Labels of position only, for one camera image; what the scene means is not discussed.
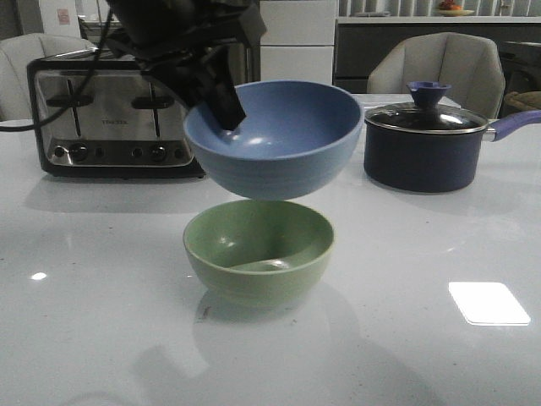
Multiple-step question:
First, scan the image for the black and steel toaster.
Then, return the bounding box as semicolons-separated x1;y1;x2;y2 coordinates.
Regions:
27;50;205;178

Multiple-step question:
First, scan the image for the green bowl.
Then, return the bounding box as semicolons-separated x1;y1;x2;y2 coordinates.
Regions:
183;200;335;307

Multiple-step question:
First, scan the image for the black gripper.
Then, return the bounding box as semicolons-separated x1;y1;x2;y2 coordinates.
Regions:
107;1;266;130

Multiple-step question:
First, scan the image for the grey armchair on left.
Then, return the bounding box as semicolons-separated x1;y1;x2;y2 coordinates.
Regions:
1;33;95;121

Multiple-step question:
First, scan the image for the grey armchair on right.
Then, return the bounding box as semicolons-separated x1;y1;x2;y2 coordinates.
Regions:
367;32;505;118

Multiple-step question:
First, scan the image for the grey armchair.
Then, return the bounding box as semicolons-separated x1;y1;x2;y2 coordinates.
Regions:
367;32;505;118
1;33;95;121

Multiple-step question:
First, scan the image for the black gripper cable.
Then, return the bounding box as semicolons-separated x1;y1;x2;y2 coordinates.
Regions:
0;8;117;133

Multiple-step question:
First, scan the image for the dark grey counter cabinet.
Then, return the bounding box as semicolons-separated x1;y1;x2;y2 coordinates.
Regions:
333;16;540;93

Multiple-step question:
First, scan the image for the fruit plate on counter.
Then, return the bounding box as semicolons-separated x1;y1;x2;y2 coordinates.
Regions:
435;0;474;17

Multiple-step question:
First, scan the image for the glass pot lid purple knob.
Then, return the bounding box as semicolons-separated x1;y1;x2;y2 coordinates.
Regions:
364;81;488;134

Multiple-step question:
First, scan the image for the blue bowl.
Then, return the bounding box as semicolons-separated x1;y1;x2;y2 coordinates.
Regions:
183;80;363;200

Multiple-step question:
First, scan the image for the white refrigerator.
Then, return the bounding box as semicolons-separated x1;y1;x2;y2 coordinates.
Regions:
260;1;336;85

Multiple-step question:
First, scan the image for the dark blue saucepan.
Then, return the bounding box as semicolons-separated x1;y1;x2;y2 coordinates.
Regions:
363;110;540;193

